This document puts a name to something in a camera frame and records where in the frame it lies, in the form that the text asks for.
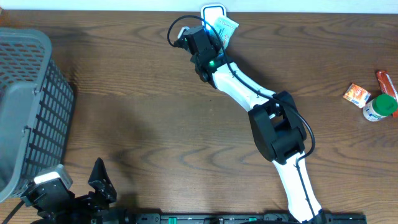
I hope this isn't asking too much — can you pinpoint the black camera cable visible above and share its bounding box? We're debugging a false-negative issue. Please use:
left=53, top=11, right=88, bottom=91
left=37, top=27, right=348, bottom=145
left=167, top=14, right=317, bottom=223

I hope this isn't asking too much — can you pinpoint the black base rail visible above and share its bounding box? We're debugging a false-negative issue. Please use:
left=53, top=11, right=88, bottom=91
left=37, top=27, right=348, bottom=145
left=135, top=213, right=367, bottom=224

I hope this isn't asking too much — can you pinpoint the green lid cup container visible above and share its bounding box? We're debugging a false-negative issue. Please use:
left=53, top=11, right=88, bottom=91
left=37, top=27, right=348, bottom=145
left=363, top=94, right=397, bottom=122

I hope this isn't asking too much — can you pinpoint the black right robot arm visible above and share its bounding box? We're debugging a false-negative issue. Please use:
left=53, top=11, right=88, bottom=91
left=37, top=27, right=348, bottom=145
left=173, top=26, right=325, bottom=223

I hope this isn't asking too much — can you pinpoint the dark grey plastic basket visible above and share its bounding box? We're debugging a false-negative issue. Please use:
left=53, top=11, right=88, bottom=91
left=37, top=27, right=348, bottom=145
left=1, top=27, right=75, bottom=201

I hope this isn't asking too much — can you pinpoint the red Top snack packet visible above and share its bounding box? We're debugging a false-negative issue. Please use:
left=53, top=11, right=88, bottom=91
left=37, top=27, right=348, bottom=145
left=376, top=70, right=397, bottom=118

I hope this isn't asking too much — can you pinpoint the light blue wipes packet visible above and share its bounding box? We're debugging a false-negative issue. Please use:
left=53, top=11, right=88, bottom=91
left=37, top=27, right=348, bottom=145
left=210, top=16, right=239, bottom=49

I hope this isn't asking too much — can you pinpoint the orange small carton box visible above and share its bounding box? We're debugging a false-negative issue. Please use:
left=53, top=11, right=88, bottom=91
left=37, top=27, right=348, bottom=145
left=343, top=83, right=371, bottom=108

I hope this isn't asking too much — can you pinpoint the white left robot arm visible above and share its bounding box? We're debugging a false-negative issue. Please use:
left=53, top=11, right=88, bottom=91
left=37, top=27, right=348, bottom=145
left=21, top=158, right=131, bottom=224

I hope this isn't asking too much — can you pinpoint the white barcode scanner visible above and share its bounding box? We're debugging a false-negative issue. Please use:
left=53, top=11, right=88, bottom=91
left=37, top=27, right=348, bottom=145
left=200, top=3, right=226, bottom=30

